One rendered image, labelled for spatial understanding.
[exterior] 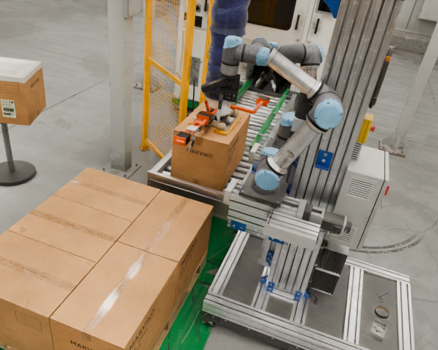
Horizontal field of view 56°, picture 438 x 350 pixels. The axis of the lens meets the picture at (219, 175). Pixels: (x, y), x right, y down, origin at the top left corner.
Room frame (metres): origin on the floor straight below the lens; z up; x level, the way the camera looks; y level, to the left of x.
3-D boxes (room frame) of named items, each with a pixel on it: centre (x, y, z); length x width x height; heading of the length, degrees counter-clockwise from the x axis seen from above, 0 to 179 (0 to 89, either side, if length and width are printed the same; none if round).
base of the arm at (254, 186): (1.83, -0.25, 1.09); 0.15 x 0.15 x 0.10
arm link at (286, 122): (2.32, -0.39, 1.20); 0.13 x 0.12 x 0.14; 114
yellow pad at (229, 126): (2.72, -0.01, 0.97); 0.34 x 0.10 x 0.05; 165
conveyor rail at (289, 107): (3.45, -0.44, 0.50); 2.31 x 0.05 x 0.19; 165
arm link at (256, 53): (1.74, -0.08, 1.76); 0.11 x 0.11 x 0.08; 83
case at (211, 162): (2.76, 0.09, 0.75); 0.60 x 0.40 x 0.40; 166
